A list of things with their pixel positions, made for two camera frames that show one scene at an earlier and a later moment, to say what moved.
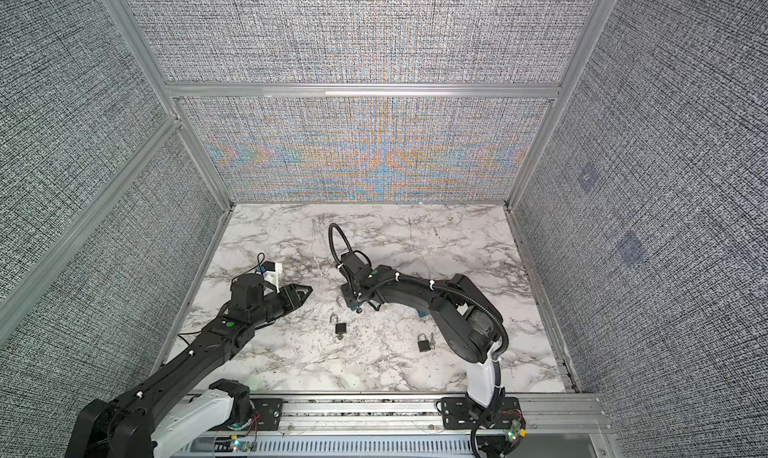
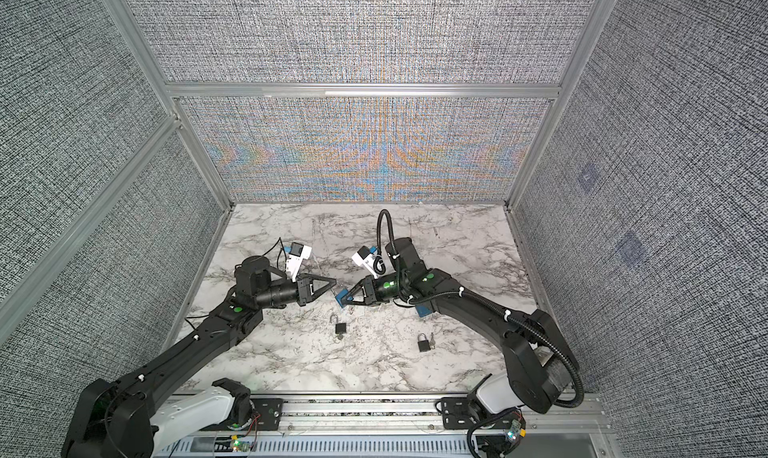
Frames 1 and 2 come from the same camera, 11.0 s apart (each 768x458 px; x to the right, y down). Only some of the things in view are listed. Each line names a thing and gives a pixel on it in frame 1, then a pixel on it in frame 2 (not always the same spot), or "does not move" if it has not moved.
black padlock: x=423 y=345 does not move
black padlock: x=339 y=327 does not move
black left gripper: x=291 y=295 -> x=304 y=289
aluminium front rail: x=414 y=425 does not move
